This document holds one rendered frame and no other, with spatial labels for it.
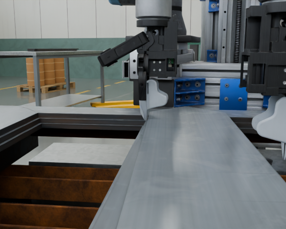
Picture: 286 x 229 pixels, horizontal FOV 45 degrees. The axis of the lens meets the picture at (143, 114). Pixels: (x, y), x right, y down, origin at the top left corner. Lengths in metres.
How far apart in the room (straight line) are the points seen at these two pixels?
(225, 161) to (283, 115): 0.10
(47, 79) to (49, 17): 4.10
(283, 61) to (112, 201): 0.27
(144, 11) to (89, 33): 10.86
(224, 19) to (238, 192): 0.95
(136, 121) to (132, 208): 0.47
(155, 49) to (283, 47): 0.31
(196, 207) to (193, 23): 10.30
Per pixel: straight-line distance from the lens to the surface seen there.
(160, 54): 0.71
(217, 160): 0.49
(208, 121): 0.74
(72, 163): 1.01
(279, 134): 0.51
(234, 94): 1.17
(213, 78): 1.17
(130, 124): 0.80
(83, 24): 11.66
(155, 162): 0.47
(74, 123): 0.83
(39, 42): 12.44
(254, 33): 0.50
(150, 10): 0.71
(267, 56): 0.47
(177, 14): 1.23
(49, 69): 8.52
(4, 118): 0.82
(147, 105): 0.74
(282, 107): 0.50
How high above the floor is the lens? 1.00
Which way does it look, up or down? 11 degrees down
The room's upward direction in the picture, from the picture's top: straight up
